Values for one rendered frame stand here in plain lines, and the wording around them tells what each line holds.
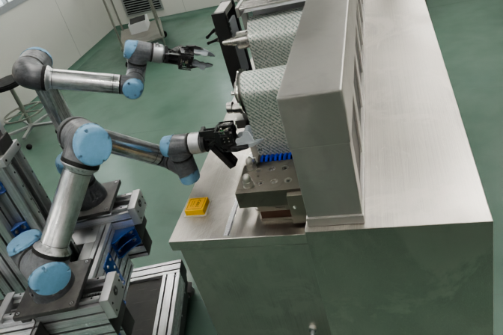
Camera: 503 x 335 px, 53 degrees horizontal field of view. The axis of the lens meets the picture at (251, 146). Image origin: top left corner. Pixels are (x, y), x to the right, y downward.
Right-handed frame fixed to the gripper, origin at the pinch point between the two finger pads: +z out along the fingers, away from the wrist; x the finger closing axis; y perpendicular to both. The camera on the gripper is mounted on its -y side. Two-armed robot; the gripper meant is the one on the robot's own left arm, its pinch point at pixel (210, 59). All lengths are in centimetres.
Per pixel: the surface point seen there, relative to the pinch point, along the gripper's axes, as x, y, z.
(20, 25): -140, -407, -132
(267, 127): 1, 60, 10
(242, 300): -57, 80, 11
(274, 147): -6, 61, 14
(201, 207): -31, 62, -6
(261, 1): 33.7, 27.3, 7.3
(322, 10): 54, 117, -9
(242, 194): -15, 76, 1
